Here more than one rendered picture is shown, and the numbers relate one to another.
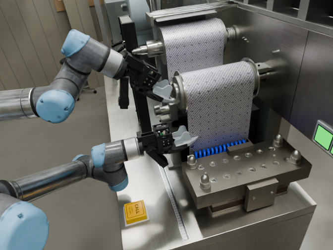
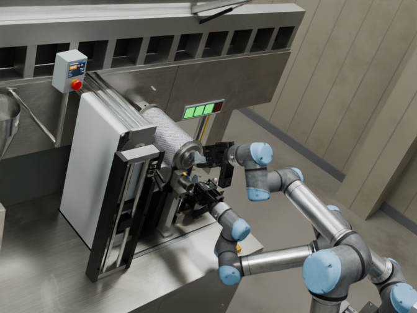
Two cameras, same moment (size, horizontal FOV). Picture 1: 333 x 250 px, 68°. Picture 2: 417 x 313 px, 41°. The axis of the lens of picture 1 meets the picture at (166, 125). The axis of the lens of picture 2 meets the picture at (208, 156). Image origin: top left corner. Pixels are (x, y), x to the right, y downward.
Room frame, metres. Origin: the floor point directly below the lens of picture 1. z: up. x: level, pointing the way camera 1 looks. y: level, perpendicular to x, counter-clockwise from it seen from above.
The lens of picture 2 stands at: (1.86, 1.27, 2.41)
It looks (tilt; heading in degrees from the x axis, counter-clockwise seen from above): 33 degrees down; 228
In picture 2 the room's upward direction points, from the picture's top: 20 degrees clockwise
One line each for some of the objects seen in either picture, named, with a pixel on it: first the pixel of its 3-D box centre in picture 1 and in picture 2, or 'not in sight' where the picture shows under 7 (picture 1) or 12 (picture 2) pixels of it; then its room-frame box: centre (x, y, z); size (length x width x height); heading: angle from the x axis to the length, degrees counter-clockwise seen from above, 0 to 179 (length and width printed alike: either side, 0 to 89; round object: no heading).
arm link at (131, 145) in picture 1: (132, 148); (220, 212); (0.66, 0.12, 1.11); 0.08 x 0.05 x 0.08; 10
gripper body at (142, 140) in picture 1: (155, 141); (208, 197); (0.67, 0.04, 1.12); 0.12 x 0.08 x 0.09; 100
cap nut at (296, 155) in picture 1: (296, 156); not in sight; (0.59, -0.41, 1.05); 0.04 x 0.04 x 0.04
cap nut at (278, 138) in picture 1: (278, 139); not in sight; (0.68, -0.40, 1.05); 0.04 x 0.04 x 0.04
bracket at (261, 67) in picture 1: (260, 67); (144, 106); (0.81, -0.35, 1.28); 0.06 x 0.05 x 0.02; 100
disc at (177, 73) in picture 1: (180, 92); (187, 156); (0.75, -0.06, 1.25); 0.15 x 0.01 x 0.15; 10
